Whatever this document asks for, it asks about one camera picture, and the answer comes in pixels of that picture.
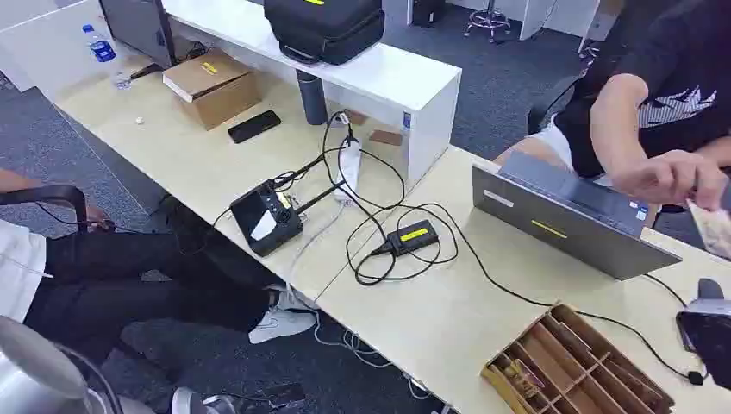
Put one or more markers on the black office chair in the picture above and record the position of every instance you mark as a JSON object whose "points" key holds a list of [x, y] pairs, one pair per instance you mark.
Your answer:
{"points": [[548, 108]]}

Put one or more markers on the clear water bottle blue label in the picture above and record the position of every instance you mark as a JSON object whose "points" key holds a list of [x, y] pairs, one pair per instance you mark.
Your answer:
{"points": [[101, 50]]}

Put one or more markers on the seated person in black trousers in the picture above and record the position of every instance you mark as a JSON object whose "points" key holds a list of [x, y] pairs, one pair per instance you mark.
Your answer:
{"points": [[114, 291]]}

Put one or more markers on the person's right hand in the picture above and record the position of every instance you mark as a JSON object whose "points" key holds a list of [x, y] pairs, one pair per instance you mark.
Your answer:
{"points": [[668, 174]]}

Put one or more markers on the white shoe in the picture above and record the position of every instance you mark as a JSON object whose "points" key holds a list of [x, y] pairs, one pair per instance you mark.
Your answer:
{"points": [[283, 323]]}

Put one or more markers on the grey shoe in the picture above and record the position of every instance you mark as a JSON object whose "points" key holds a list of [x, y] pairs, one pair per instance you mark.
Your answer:
{"points": [[200, 403]]}

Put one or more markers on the black power adapter yellow label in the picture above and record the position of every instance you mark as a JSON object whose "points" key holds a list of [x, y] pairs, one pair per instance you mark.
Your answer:
{"points": [[410, 236]]}

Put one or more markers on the grey laptop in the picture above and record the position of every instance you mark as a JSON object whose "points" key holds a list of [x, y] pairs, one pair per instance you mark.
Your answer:
{"points": [[571, 228]]}

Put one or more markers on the cards in wooden box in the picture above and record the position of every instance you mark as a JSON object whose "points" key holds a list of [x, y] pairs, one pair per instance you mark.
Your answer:
{"points": [[521, 377]]}

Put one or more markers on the brown cardboard box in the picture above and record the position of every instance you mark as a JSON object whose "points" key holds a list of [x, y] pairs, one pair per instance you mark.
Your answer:
{"points": [[214, 85]]}

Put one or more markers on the black smartphone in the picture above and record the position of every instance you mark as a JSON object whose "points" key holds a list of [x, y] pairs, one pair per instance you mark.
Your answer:
{"points": [[254, 126]]}

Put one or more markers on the dark grey thermos bottle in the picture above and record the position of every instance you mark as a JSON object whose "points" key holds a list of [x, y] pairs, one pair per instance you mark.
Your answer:
{"points": [[312, 97]]}

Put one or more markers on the brown card piece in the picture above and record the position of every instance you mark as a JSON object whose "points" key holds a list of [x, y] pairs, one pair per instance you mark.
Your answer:
{"points": [[385, 138], [357, 117]]}

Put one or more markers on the black carry bag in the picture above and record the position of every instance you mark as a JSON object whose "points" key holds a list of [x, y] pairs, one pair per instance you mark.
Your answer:
{"points": [[325, 25]]}

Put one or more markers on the white desk shelf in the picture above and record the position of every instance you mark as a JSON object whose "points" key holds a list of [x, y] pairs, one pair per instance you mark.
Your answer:
{"points": [[394, 74]]}

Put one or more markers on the dark monitor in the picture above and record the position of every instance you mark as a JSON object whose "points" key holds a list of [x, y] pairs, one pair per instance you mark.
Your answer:
{"points": [[137, 25]]}

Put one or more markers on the person in black top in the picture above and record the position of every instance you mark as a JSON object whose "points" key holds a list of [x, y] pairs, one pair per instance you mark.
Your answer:
{"points": [[668, 51]]}

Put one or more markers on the black chair armrest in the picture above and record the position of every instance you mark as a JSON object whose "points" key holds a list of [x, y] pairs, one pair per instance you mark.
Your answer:
{"points": [[45, 194]]}

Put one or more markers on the white power strip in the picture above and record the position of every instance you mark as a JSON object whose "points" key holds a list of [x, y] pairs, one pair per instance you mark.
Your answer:
{"points": [[348, 168]]}

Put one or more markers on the wooden card box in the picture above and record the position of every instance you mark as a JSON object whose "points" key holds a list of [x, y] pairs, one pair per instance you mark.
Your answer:
{"points": [[577, 371]]}

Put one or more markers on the printed card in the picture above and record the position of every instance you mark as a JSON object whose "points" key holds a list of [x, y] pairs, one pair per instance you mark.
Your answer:
{"points": [[714, 228]]}

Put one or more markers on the black screen device with stand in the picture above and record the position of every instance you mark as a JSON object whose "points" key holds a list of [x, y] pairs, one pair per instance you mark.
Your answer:
{"points": [[265, 220]]}

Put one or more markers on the chrome stool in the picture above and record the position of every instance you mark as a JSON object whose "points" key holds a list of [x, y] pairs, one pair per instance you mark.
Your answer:
{"points": [[488, 20]]}

